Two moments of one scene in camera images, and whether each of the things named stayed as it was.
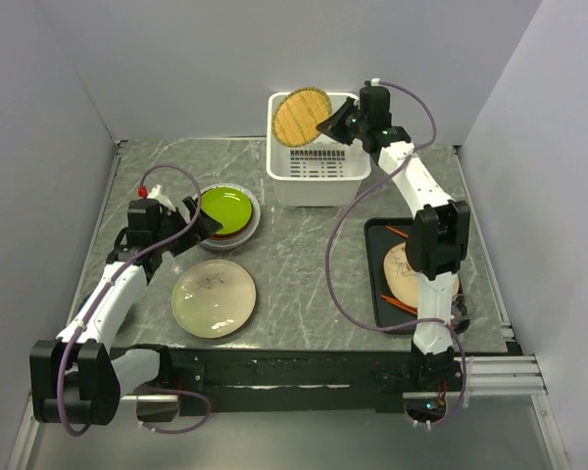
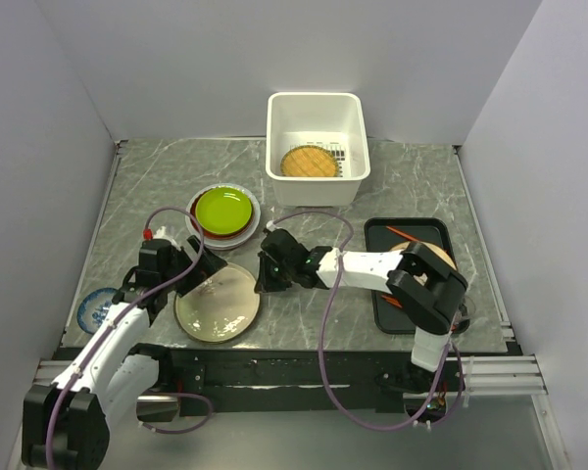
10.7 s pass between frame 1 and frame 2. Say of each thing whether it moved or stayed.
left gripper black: moved
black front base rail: stayed
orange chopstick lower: stayed
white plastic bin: stayed
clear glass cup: stayed
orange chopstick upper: stayed
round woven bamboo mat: moved
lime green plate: stayed
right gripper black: moved
